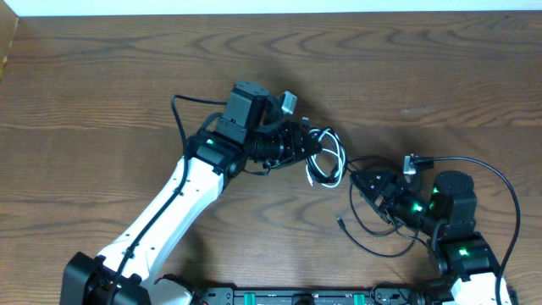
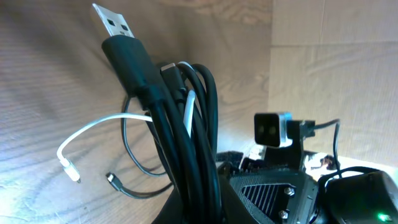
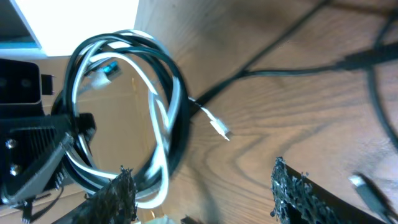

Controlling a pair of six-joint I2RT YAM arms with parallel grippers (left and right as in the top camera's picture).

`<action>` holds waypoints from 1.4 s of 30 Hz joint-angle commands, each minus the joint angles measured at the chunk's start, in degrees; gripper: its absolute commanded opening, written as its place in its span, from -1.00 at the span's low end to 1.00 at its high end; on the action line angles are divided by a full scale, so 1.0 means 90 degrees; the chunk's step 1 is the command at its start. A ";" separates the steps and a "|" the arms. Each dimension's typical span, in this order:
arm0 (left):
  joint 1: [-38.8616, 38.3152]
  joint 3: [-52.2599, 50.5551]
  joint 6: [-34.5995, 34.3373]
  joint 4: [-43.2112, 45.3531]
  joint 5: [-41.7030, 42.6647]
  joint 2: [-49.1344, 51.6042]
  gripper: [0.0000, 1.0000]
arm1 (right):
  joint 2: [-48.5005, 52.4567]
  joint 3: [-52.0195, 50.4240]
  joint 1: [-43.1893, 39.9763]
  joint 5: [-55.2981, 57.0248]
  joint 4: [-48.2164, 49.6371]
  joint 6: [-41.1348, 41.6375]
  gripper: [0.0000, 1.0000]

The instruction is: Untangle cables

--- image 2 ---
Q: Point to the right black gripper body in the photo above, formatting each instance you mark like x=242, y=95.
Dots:
x=291, y=197

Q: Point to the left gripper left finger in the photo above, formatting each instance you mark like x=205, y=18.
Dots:
x=172, y=211

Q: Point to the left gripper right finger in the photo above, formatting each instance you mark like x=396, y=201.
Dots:
x=237, y=208

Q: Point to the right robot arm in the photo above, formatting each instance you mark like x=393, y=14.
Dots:
x=355, y=195

